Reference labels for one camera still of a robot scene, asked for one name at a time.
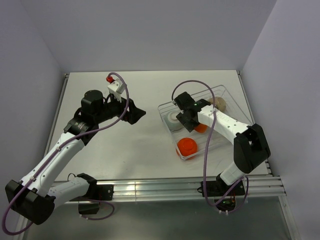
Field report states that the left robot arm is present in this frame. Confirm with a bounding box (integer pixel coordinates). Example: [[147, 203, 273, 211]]
[[5, 90, 146, 225]]

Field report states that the aluminium rail frame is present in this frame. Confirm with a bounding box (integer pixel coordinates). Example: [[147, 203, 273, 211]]
[[13, 72, 301, 240]]

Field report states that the clear plastic dish rack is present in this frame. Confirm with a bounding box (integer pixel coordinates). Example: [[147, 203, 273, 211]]
[[158, 85, 253, 161]]

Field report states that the purple cable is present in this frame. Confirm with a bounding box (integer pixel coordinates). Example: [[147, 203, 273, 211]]
[[0, 72, 131, 236], [171, 79, 250, 215]]

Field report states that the pale green bowl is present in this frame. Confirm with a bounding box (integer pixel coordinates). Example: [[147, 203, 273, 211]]
[[164, 111, 183, 131]]

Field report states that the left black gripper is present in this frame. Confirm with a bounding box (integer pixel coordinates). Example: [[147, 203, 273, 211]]
[[94, 92, 146, 125]]

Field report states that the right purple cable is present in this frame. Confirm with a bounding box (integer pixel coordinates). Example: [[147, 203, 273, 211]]
[[171, 79, 250, 215]]

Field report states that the cream bowl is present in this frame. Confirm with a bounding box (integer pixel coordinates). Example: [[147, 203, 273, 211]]
[[208, 97, 227, 112]]

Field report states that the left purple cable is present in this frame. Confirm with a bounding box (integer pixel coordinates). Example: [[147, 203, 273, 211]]
[[0, 72, 131, 236]]

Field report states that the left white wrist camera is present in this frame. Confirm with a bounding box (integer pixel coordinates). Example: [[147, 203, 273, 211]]
[[106, 76, 126, 103]]

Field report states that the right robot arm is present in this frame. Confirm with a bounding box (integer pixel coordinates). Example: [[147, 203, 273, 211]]
[[174, 92, 271, 195]]

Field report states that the white bowl orange outside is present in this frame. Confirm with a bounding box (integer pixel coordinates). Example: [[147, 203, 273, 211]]
[[194, 123, 208, 134]]

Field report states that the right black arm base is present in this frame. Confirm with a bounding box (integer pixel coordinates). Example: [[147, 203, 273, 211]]
[[205, 176, 249, 213]]

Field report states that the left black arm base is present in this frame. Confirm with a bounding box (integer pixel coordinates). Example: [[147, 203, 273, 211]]
[[77, 184, 114, 216]]

